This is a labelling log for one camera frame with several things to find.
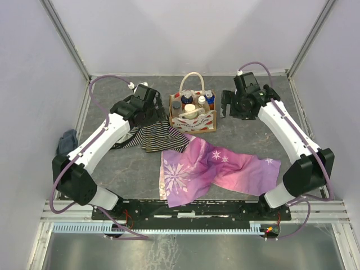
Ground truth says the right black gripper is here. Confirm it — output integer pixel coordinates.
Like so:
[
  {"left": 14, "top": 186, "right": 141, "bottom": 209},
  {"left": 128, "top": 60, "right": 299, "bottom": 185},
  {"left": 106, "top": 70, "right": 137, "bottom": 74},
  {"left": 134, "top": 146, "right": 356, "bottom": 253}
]
[{"left": 220, "top": 90, "right": 256, "bottom": 120}]

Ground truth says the orange bottle bright blue pump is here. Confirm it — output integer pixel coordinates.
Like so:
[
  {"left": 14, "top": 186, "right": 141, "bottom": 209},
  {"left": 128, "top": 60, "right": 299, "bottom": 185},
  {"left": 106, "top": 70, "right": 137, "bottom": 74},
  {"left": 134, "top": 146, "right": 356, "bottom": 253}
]
[{"left": 205, "top": 90, "right": 215, "bottom": 110}]

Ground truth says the clear amber bottle white cap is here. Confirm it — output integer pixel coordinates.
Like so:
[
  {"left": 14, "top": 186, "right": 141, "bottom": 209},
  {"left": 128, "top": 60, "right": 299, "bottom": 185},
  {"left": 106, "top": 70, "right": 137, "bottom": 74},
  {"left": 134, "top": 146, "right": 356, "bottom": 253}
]
[{"left": 196, "top": 96, "right": 210, "bottom": 113}]

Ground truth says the black white striped cloth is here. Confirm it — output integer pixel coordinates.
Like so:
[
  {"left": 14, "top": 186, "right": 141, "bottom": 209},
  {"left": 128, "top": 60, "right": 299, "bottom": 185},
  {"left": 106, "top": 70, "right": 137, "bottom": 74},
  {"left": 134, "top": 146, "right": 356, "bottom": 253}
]
[{"left": 111, "top": 121, "right": 190, "bottom": 152}]

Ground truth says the watermelon canvas tote bag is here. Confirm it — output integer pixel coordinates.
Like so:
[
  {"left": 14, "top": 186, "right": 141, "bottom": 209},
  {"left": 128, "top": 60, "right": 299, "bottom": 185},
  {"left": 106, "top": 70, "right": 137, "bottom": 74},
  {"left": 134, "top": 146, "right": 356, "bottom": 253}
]
[{"left": 169, "top": 72, "right": 217, "bottom": 134}]

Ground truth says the green bottle cream cap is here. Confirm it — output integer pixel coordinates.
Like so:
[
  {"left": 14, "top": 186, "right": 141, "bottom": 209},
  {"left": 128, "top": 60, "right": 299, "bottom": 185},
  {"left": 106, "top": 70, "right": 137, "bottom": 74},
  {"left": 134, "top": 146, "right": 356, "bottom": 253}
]
[{"left": 183, "top": 104, "right": 198, "bottom": 119}]

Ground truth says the orange bottle dark blue pump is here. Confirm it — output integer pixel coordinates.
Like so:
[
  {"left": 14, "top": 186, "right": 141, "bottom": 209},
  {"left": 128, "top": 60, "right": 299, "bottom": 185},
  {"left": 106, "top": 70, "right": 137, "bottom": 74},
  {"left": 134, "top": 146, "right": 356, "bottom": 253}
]
[{"left": 181, "top": 90, "right": 194, "bottom": 109}]

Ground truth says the pink purple snowflake cloth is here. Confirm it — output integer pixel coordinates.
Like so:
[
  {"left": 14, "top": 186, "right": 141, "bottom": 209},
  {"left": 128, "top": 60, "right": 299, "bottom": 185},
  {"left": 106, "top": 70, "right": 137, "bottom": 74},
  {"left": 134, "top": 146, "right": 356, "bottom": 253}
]
[{"left": 159, "top": 134, "right": 281, "bottom": 208}]

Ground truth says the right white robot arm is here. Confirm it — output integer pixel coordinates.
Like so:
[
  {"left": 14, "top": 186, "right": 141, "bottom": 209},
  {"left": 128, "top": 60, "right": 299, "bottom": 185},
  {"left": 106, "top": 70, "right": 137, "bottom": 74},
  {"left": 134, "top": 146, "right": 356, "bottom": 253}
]
[{"left": 220, "top": 71, "right": 335, "bottom": 220}]

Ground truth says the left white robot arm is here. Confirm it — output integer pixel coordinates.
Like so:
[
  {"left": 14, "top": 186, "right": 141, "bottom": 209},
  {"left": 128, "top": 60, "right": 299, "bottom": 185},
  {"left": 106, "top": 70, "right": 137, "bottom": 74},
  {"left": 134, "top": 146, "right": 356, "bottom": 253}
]
[{"left": 52, "top": 84, "right": 166, "bottom": 219}]

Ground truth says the blue grey crumpled cloth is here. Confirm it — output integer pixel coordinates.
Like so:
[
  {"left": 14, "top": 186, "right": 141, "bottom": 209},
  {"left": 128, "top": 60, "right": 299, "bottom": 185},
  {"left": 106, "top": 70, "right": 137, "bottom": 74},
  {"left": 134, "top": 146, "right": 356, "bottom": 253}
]
[{"left": 56, "top": 129, "right": 78, "bottom": 156}]

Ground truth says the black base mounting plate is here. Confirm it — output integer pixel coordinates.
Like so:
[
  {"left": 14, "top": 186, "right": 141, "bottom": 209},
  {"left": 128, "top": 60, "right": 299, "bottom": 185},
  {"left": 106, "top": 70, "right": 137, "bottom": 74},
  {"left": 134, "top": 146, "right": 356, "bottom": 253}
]
[{"left": 107, "top": 199, "right": 291, "bottom": 230}]

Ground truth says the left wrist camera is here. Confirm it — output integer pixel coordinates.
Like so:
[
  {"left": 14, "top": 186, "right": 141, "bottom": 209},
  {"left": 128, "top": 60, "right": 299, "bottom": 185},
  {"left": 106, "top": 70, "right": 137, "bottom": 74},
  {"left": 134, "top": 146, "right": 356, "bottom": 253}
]
[{"left": 128, "top": 82, "right": 149, "bottom": 93}]

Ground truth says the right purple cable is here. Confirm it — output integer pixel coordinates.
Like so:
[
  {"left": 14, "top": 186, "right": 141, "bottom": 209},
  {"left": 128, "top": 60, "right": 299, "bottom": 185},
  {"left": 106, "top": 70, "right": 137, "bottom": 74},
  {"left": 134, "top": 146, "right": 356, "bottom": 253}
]
[{"left": 238, "top": 61, "right": 335, "bottom": 241}]

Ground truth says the purple cable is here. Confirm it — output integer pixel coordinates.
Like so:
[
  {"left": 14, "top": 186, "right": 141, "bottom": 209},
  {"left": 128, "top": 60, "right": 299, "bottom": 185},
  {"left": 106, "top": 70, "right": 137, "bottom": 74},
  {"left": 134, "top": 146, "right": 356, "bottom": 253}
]
[
  {"left": 49, "top": 74, "right": 150, "bottom": 241},
  {"left": 238, "top": 61, "right": 335, "bottom": 241}
]

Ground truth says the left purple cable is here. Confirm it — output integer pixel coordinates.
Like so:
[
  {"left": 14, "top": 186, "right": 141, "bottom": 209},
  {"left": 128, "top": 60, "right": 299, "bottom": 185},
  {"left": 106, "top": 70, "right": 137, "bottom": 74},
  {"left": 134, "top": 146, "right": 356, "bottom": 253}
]
[{"left": 49, "top": 74, "right": 150, "bottom": 241}]

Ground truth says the light blue cable duct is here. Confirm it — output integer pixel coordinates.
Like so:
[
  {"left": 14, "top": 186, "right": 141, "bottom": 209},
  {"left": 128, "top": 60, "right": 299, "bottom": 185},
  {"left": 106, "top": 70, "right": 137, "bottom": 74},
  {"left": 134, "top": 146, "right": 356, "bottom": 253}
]
[{"left": 52, "top": 222, "right": 266, "bottom": 234}]

